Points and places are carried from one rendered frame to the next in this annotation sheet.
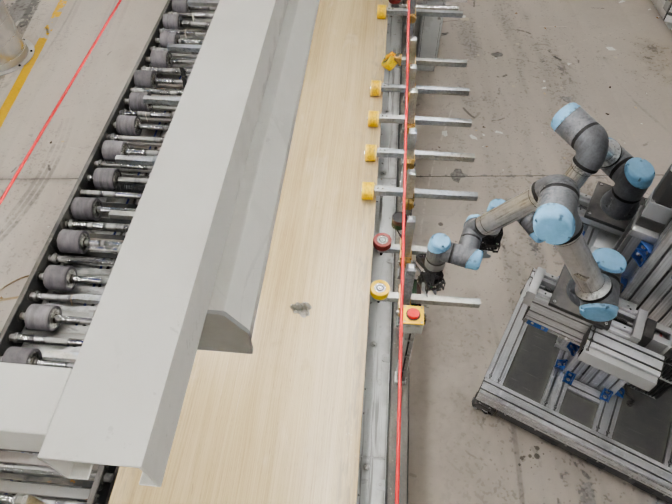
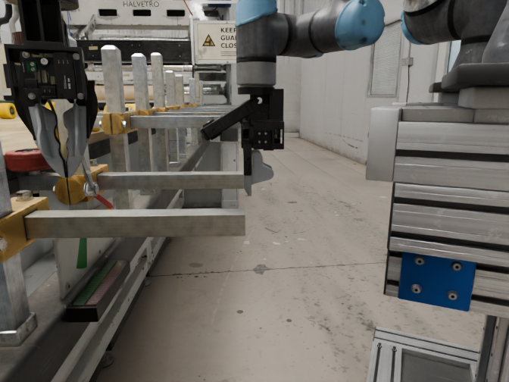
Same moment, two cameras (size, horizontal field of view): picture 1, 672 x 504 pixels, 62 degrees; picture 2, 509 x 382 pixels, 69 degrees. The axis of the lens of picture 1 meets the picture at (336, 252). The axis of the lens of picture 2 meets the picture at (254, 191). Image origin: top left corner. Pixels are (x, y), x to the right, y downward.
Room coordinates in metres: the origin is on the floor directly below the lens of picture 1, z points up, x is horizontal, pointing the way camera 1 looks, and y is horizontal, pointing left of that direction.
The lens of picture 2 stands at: (0.72, -0.54, 1.01)
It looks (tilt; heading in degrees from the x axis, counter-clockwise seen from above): 14 degrees down; 352
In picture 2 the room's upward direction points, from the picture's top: straight up
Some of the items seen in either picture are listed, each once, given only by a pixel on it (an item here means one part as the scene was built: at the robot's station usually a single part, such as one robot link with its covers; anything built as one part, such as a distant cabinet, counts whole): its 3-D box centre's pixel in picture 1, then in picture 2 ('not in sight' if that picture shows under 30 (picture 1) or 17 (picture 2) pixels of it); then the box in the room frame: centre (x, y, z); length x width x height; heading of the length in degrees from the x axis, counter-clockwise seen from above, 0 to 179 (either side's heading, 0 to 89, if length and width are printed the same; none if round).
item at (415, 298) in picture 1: (426, 299); (83, 225); (1.22, -0.38, 0.84); 0.43 x 0.03 x 0.04; 84
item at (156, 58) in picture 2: (409, 128); (160, 120); (2.18, -0.38, 0.92); 0.03 x 0.03 x 0.48; 84
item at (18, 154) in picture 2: (381, 246); (32, 177); (1.49, -0.20, 0.85); 0.08 x 0.08 x 0.11
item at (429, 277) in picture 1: (433, 275); (48, 48); (1.19, -0.37, 1.06); 0.09 x 0.08 x 0.12; 14
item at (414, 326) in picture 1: (412, 320); not in sight; (0.93, -0.25, 1.18); 0.07 x 0.07 x 0.08; 84
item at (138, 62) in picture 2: (408, 167); (144, 134); (1.93, -0.35, 0.89); 0.03 x 0.03 x 0.48; 84
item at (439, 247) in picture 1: (439, 249); not in sight; (1.20, -0.37, 1.22); 0.09 x 0.08 x 0.11; 69
